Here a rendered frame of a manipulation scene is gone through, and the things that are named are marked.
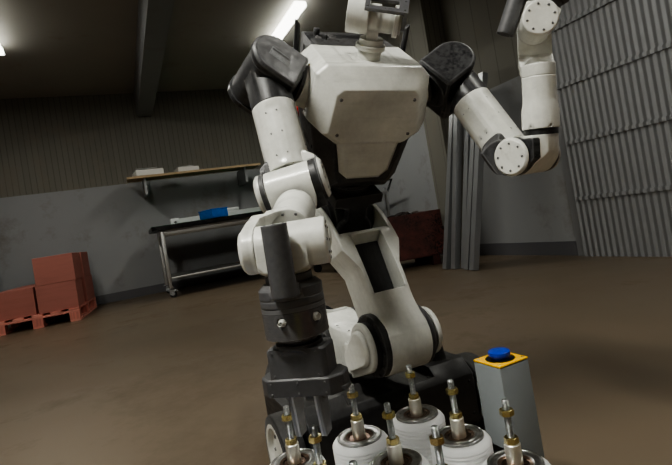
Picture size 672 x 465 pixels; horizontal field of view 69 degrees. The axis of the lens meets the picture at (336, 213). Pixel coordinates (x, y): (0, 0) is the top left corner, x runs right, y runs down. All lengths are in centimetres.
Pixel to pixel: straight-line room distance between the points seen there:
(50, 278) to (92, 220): 164
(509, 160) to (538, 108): 11
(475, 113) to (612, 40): 308
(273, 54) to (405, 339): 65
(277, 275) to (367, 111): 52
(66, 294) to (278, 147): 528
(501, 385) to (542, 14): 68
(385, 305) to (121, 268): 656
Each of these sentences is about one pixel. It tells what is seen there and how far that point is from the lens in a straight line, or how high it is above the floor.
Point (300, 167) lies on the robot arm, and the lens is 90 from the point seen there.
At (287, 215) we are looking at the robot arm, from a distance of 75.
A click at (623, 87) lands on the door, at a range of 409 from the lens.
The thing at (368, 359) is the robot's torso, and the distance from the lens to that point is 111.
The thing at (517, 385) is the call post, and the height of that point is 27.
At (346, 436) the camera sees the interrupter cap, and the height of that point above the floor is 25.
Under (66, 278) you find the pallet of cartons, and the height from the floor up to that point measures 47.
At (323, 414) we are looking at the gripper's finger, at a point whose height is 37.
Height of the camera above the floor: 62
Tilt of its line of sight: 1 degrees up
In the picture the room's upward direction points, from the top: 9 degrees counter-clockwise
